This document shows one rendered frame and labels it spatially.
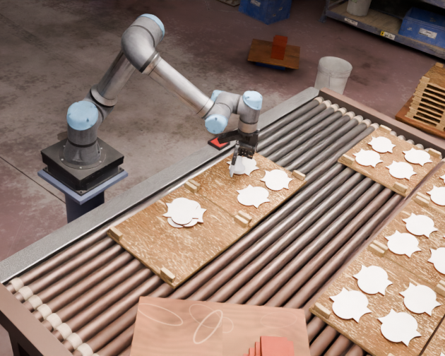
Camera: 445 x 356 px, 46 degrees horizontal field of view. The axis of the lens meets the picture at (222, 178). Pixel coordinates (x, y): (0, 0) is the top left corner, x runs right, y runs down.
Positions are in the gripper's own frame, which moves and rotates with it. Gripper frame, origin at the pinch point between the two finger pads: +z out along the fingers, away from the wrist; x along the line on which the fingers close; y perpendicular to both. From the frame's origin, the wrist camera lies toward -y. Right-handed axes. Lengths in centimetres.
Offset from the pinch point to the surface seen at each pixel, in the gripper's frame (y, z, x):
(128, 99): -132, 100, 182
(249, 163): 4.3, 4.8, 11.9
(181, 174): -21.2, 8.2, -4.7
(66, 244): -44, 9, -60
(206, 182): -9.1, 5.9, -8.1
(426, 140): 82, 3, 70
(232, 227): 8.5, 5.9, -29.6
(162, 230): -15.1, 6.3, -41.9
